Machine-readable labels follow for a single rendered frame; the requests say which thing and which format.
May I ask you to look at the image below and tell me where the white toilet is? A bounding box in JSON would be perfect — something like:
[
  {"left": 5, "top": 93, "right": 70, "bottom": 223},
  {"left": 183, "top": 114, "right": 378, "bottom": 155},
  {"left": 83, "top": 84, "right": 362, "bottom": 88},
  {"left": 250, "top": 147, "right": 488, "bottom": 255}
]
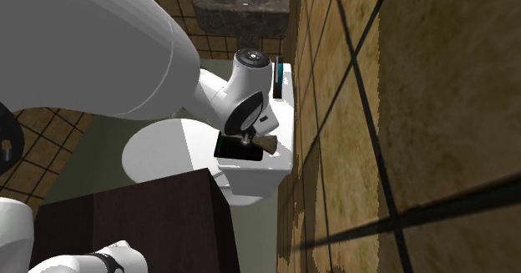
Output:
[{"left": 121, "top": 62, "right": 296, "bottom": 208}]

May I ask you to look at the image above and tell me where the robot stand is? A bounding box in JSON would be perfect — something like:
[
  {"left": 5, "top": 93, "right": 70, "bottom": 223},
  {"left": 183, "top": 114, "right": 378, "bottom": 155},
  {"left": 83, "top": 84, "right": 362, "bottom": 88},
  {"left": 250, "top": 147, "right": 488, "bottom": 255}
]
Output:
[{"left": 28, "top": 167, "right": 241, "bottom": 273}]

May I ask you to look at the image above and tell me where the black tablet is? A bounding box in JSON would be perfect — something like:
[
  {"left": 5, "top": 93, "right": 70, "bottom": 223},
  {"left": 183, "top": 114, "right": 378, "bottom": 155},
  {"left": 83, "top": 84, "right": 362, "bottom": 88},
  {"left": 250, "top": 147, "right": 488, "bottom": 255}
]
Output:
[{"left": 213, "top": 131, "right": 265, "bottom": 163}]

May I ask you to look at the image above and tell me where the teal and black flat device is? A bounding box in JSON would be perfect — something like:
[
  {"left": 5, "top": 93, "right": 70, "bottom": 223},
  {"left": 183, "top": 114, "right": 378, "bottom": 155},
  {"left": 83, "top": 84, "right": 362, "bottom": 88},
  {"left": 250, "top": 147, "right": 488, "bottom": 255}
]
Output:
[{"left": 271, "top": 54, "right": 285, "bottom": 100}]

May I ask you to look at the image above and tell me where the brown wedge-shaped object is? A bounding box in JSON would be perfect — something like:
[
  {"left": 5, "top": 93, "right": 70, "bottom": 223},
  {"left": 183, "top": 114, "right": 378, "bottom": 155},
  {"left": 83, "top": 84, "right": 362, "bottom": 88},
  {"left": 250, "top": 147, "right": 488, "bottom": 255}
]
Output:
[{"left": 251, "top": 134, "right": 280, "bottom": 156}]

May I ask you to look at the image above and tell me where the dark stone sink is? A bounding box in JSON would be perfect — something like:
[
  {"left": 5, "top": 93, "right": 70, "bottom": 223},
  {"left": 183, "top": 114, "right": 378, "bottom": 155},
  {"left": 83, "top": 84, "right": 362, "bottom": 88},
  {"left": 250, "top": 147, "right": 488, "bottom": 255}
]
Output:
[{"left": 191, "top": 0, "right": 291, "bottom": 50}]

